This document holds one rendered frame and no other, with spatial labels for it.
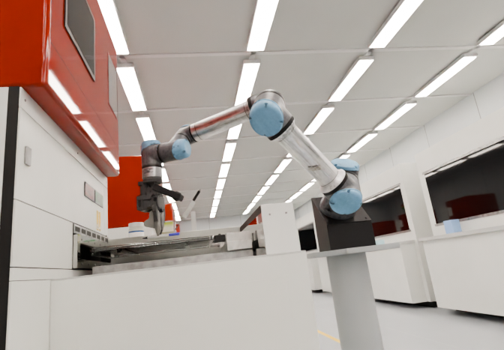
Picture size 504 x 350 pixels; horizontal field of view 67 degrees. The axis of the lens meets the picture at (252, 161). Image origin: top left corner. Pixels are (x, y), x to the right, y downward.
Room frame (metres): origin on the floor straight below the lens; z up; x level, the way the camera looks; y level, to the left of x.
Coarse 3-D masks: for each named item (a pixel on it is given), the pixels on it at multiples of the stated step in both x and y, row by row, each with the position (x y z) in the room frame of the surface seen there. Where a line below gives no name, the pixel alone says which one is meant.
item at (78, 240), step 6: (78, 234) 1.09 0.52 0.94; (78, 240) 1.09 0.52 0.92; (84, 240) 1.15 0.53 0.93; (90, 240) 1.22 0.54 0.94; (96, 240) 1.30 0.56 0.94; (78, 246) 1.09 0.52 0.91; (84, 246) 1.21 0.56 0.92; (90, 246) 1.23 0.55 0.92; (96, 246) 1.29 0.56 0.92; (102, 246) 1.38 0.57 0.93; (78, 252) 1.09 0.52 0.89; (78, 258) 1.09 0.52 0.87; (72, 264) 1.08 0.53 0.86; (78, 264) 1.10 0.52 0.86; (84, 264) 1.15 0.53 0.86; (90, 264) 1.22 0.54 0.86; (96, 264) 1.29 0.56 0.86; (102, 264) 1.38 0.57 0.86; (108, 264) 1.47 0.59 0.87
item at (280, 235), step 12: (276, 204) 1.08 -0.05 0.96; (288, 204) 1.08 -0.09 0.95; (264, 216) 1.07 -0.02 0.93; (276, 216) 1.08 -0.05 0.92; (288, 216) 1.08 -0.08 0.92; (264, 228) 1.07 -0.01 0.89; (276, 228) 1.08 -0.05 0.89; (288, 228) 1.08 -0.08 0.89; (276, 240) 1.07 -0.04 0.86; (288, 240) 1.08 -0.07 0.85; (276, 252) 1.07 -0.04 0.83
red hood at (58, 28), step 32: (0, 0) 0.71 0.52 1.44; (32, 0) 0.73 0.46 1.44; (64, 0) 0.83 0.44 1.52; (96, 0) 1.16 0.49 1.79; (0, 32) 0.71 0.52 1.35; (32, 32) 0.73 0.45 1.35; (64, 32) 0.84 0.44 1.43; (96, 32) 1.16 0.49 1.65; (0, 64) 0.72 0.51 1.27; (32, 64) 0.73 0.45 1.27; (64, 64) 0.84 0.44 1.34; (96, 64) 1.16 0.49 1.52; (32, 96) 0.77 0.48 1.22; (64, 96) 0.85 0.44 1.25; (96, 96) 1.15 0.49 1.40; (64, 128) 0.97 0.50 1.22; (96, 128) 1.15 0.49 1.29; (96, 160) 1.29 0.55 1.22
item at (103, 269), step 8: (184, 256) 1.24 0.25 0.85; (192, 256) 1.24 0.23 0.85; (200, 256) 1.25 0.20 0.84; (208, 256) 1.25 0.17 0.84; (216, 256) 1.25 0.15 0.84; (224, 256) 1.26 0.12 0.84; (232, 256) 1.26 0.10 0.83; (240, 256) 1.27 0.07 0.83; (120, 264) 1.20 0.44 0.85; (128, 264) 1.21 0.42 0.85; (136, 264) 1.21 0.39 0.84; (144, 264) 1.22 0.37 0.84; (152, 264) 1.22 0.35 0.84; (160, 264) 1.23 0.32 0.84; (168, 264) 1.23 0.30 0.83; (176, 264) 1.23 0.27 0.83; (96, 272) 1.19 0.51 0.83; (104, 272) 1.20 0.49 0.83
